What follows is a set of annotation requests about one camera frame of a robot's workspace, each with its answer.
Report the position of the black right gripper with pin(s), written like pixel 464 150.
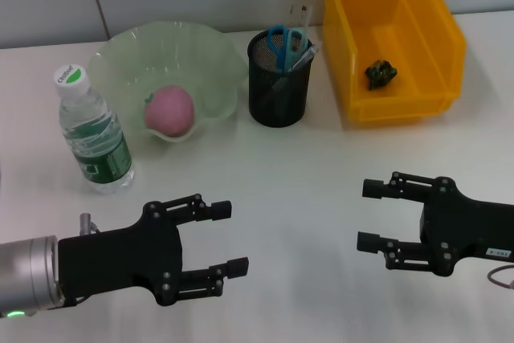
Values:
pixel 466 226

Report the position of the pink peach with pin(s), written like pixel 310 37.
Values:
pixel 170 112

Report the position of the green glass fruit plate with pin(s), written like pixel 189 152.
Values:
pixel 160 58

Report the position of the clear plastic ruler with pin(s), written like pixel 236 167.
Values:
pixel 302 17

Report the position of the clear water bottle green label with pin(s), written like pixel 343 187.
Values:
pixel 88 126

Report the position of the black mesh pen holder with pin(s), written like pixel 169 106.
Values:
pixel 277 98

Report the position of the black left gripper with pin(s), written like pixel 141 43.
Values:
pixel 120 262

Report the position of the yellow plastic storage bin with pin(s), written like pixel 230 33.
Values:
pixel 373 58

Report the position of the blue scissors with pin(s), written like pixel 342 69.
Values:
pixel 281 51

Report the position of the silver ballpoint pen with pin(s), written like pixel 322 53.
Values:
pixel 307 57

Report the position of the green plastic wrapper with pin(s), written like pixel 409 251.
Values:
pixel 380 74

